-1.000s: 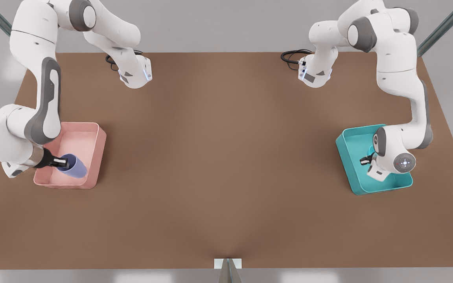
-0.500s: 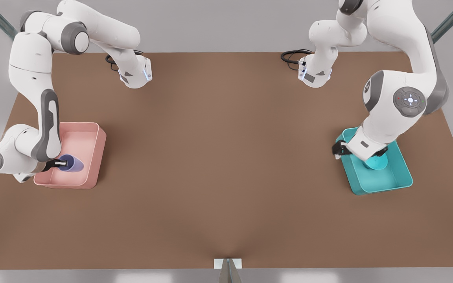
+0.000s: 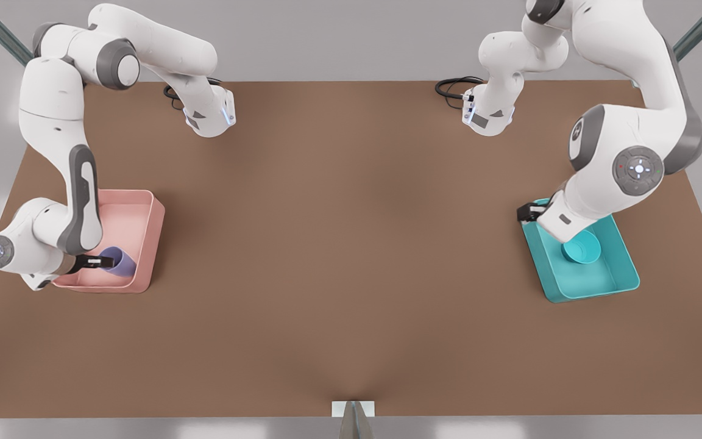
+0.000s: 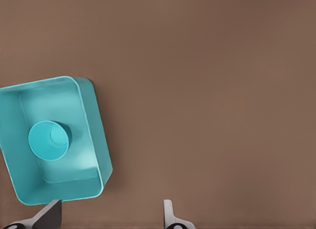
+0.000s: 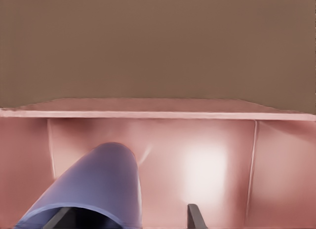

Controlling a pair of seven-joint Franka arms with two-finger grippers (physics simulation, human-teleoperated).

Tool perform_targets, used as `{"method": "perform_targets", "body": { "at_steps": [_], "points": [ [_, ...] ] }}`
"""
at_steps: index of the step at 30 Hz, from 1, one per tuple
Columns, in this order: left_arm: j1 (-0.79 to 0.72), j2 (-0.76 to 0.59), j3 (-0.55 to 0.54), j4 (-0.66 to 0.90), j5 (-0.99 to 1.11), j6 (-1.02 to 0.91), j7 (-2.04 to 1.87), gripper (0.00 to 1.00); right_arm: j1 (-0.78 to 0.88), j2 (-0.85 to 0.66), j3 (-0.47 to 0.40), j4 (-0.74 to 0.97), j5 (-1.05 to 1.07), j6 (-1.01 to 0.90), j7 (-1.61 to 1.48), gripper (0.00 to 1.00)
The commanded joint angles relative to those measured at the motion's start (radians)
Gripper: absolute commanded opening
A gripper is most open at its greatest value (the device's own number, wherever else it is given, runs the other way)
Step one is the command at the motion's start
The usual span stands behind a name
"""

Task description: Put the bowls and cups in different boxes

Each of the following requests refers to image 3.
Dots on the pink rectangular box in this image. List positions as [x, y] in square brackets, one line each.
[128, 231]

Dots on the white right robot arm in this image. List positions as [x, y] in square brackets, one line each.
[52, 110]

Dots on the teal bowl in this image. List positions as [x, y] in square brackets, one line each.
[582, 249]

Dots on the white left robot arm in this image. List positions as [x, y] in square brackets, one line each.
[625, 122]

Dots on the purple cup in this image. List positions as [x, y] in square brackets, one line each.
[120, 261]

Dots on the teal rectangular box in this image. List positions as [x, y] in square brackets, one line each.
[595, 274]

